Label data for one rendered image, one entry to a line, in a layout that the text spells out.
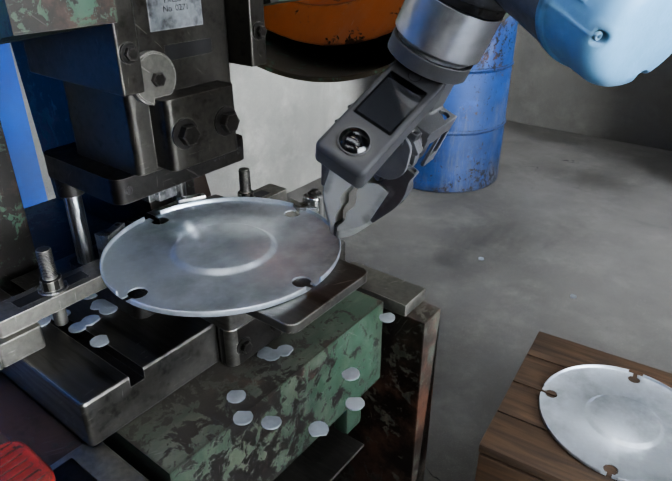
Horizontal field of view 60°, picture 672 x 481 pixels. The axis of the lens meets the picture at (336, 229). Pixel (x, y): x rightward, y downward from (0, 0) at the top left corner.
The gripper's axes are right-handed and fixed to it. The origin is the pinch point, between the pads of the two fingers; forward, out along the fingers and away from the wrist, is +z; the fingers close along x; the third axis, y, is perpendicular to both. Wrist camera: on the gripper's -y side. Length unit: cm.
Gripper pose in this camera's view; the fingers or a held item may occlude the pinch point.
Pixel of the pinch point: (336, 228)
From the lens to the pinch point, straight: 58.7
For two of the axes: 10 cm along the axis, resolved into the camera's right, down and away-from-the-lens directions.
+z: -3.4, 7.0, 6.3
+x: -7.7, -5.9, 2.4
